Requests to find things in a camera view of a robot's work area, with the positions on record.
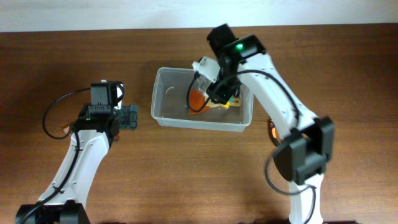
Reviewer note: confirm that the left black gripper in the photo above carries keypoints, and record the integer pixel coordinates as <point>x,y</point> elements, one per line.
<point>130,116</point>

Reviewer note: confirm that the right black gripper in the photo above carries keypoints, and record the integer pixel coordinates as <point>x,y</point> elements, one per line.
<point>221,96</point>

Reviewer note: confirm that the clear case coloured bits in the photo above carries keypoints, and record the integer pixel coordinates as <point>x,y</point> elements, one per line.
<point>230,101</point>

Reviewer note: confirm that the orange scraper wooden handle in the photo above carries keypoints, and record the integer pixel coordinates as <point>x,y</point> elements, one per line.
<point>197,100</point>

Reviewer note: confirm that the orange black needle-nose pliers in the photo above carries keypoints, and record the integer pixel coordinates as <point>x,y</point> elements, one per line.
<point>272,132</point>

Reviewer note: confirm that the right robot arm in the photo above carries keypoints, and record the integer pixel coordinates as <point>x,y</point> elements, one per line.
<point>296,168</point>

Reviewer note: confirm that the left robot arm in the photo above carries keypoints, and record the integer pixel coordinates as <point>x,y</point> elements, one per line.
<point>91,136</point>

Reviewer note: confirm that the clear plastic container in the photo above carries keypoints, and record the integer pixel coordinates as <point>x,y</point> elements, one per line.
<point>169,105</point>

